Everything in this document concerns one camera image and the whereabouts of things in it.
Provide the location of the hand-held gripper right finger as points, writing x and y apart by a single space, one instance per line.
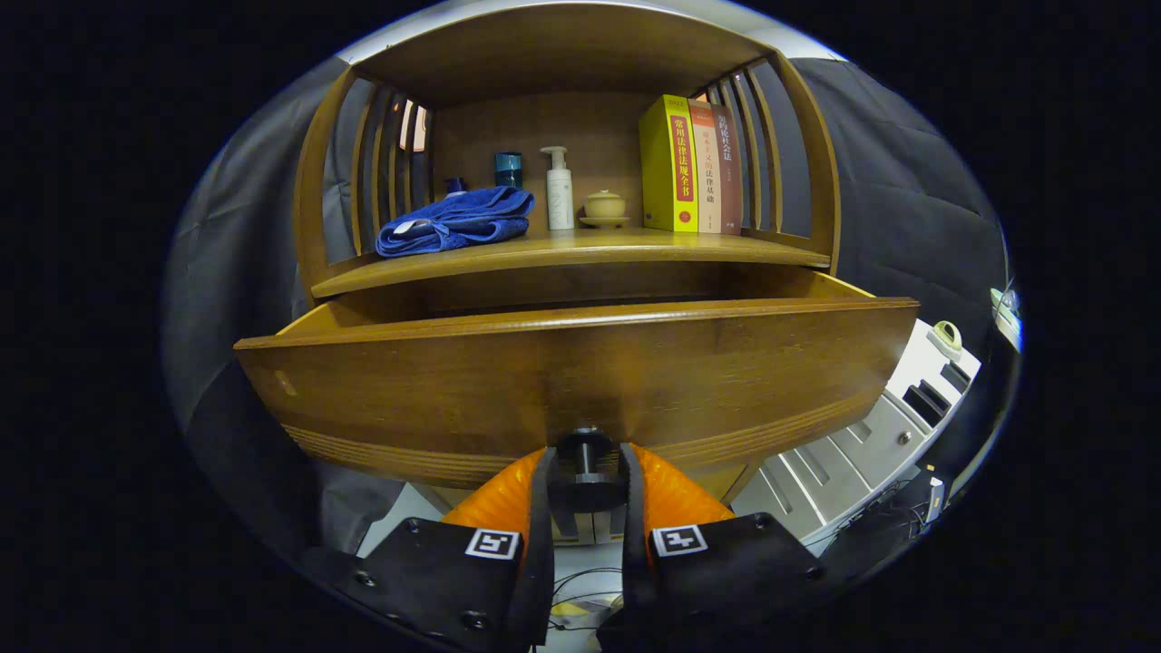
632 544

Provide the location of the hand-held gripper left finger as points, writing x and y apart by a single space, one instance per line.
542 544

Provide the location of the wooden drawer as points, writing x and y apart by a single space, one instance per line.
580 372

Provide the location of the white side cabinet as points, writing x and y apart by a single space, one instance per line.
853 444

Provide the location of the wooden cabinet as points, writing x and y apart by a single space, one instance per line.
562 54

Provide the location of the white power adapter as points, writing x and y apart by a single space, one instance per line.
936 501

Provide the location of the blue towel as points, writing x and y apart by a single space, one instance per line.
453 222

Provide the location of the beige lidded teacup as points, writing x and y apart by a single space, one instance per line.
604 206

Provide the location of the white pump bottle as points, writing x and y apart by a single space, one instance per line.
560 195

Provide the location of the small white blue-capped bottle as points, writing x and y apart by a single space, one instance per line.
455 188

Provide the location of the beige book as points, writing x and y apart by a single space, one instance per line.
707 172

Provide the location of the yellow book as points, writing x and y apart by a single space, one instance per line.
658 163

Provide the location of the dark red book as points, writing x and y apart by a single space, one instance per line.
730 172

